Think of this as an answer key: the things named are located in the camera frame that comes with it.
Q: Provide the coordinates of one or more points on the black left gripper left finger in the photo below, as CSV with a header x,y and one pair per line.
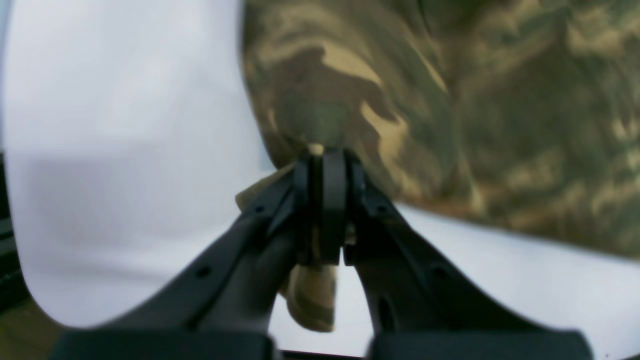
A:
x,y
219,306

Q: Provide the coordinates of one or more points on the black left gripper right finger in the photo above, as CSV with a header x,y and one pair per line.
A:
x,y
422,307

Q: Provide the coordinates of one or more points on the camouflage t-shirt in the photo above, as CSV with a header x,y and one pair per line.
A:
x,y
514,114

